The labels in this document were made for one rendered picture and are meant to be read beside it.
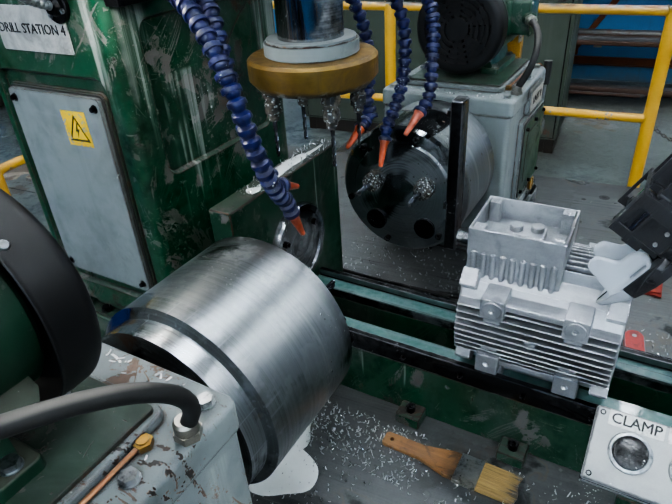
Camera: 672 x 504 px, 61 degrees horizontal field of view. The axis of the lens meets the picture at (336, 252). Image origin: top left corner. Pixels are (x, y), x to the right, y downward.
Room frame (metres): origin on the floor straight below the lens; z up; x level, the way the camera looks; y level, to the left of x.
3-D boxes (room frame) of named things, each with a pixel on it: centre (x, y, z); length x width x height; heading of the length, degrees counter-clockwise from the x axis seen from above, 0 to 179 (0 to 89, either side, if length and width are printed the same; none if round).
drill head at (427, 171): (1.07, -0.19, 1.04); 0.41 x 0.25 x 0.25; 148
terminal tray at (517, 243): (0.65, -0.25, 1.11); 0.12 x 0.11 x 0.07; 59
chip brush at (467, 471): (0.54, -0.14, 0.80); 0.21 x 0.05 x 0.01; 58
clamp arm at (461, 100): (0.84, -0.20, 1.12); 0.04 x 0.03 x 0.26; 58
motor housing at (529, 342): (0.63, -0.28, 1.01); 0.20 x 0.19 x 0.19; 59
